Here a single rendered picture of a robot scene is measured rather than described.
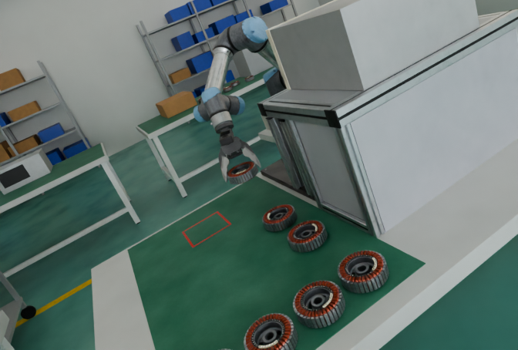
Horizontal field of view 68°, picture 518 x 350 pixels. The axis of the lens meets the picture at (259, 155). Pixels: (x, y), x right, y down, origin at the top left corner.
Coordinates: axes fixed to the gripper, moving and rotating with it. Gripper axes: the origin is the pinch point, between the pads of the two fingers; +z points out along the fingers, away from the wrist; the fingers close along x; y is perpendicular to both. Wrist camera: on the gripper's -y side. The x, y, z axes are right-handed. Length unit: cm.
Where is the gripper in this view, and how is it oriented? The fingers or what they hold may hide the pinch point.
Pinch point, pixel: (243, 173)
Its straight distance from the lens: 138.3
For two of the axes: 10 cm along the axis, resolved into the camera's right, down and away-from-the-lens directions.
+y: 1.0, 1.8, 9.8
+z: 3.8, 9.0, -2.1
